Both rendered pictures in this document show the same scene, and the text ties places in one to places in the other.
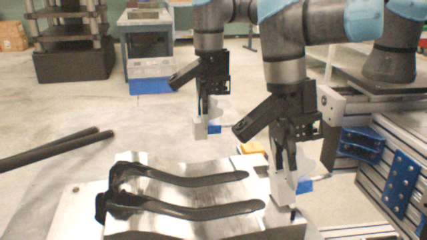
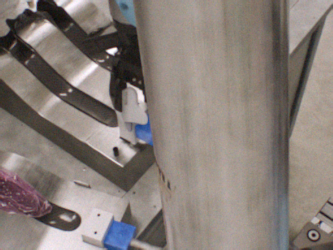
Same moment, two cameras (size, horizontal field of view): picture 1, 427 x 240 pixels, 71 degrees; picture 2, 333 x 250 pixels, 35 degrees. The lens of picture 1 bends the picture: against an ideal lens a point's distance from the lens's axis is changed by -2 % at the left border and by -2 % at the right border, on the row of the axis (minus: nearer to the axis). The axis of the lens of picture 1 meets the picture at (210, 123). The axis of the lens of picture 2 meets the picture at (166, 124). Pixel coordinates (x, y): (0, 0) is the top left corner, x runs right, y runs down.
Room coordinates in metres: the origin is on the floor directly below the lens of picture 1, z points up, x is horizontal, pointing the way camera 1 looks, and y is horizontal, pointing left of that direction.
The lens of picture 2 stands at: (0.19, -0.60, 1.64)
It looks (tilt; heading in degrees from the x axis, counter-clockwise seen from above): 53 degrees down; 50
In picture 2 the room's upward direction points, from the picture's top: 2 degrees counter-clockwise
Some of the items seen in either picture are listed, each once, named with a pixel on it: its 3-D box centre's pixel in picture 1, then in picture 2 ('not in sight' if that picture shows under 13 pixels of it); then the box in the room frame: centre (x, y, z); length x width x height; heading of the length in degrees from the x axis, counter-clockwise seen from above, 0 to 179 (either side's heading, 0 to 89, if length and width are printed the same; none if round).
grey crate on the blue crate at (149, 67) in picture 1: (152, 67); not in sight; (3.71, 0.72, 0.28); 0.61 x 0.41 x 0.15; 101
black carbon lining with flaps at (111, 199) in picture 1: (179, 188); (68, 56); (0.51, 0.06, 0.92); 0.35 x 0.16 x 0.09; 101
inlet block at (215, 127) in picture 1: (216, 126); not in sight; (0.77, -0.02, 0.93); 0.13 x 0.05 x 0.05; 101
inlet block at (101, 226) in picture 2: not in sight; (125, 239); (0.37, -0.28, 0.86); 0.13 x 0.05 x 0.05; 119
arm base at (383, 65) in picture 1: (391, 60); not in sight; (0.91, -0.55, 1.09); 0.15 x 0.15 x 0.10
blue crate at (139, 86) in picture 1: (153, 81); not in sight; (3.71, 0.72, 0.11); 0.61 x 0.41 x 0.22; 101
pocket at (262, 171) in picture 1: (263, 177); not in sight; (0.61, -0.13, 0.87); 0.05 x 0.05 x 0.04; 11
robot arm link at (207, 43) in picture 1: (208, 41); not in sight; (0.77, 0.00, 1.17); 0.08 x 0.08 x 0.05
